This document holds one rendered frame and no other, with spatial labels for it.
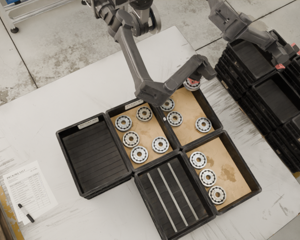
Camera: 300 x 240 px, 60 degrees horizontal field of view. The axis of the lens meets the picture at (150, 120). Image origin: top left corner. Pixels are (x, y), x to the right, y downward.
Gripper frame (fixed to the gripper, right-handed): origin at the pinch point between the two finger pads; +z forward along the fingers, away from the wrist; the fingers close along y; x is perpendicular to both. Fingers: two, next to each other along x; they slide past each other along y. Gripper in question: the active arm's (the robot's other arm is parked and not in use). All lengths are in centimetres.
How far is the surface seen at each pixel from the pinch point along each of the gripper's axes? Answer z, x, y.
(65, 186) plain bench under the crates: 37, 41, -83
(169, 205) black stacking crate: 23, -18, -66
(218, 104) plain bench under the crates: 35.2, -23.5, 13.3
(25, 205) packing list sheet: 37, 56, -102
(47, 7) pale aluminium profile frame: 92, 172, 66
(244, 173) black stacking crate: 18, -50, -31
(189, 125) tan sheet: 22.7, -10.3, -16.9
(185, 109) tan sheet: 22.6, -3.2, -8.0
